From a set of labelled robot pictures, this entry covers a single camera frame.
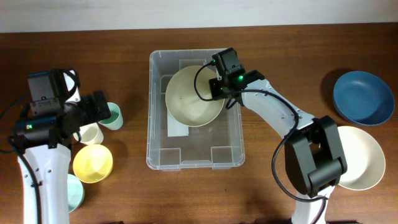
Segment white label in container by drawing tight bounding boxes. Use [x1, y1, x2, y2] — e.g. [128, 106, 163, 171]
[167, 111, 189, 137]

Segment blue bowl plate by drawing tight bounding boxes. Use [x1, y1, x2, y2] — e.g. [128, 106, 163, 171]
[333, 71, 396, 126]

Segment green cup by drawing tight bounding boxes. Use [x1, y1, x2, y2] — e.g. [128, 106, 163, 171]
[98, 102, 124, 131]

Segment clear plastic storage container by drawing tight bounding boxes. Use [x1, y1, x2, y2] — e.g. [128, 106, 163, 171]
[146, 49, 245, 171]

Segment yellow bowl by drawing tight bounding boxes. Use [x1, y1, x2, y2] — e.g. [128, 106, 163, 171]
[73, 144, 113, 184]

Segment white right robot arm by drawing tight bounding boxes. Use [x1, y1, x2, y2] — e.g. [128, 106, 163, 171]
[208, 70, 348, 223]

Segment cream plate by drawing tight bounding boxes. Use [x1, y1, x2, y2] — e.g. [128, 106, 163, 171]
[338, 126, 386, 191]
[165, 65, 224, 127]

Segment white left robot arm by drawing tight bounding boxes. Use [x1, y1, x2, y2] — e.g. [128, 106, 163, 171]
[8, 91, 111, 223]

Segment cream cup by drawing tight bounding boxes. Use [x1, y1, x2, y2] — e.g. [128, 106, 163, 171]
[73, 123, 104, 145]

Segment light green bowl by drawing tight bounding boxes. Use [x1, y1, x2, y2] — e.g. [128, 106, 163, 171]
[67, 174, 85, 213]

